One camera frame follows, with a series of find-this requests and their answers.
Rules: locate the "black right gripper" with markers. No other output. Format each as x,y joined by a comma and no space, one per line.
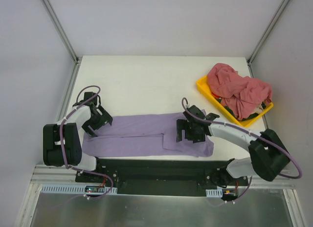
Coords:
187,131

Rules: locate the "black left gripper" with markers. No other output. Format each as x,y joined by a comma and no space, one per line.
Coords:
100,122

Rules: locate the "purple t shirt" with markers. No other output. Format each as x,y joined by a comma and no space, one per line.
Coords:
143,135

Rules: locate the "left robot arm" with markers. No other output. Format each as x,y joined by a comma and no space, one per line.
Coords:
61,141

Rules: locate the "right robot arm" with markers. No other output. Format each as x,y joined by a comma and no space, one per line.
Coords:
267,154

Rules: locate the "yellow plastic tray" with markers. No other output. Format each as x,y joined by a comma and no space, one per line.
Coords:
204,89

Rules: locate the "pink t shirt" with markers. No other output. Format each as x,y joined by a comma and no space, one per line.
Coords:
241,94

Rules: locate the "green t shirt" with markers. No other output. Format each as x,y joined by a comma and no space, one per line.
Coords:
251,116

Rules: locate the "white cloth in tray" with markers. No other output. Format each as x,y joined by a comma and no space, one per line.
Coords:
258,110

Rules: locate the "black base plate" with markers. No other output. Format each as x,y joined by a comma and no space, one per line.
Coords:
166,177

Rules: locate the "left aluminium frame post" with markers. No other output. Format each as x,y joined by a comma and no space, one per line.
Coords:
60,30

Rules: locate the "aluminium frame post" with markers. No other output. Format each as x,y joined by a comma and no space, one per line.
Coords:
268,30
60,30

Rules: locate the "white slotted cable duct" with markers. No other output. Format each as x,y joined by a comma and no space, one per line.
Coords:
77,189

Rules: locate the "right aluminium frame post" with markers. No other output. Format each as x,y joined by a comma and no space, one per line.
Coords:
268,30

